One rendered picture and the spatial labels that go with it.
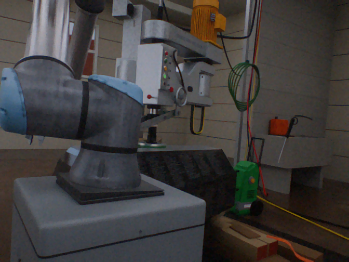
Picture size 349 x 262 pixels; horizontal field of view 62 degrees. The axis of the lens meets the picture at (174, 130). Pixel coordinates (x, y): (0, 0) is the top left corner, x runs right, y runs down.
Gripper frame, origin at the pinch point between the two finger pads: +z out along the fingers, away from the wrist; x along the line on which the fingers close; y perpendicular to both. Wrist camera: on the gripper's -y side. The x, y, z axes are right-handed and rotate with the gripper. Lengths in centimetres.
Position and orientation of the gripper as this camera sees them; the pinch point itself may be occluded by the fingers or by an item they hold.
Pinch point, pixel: (36, 143)
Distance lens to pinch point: 175.5
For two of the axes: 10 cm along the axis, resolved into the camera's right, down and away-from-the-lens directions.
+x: 9.9, 1.2, -0.4
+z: -1.2, 9.9, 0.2
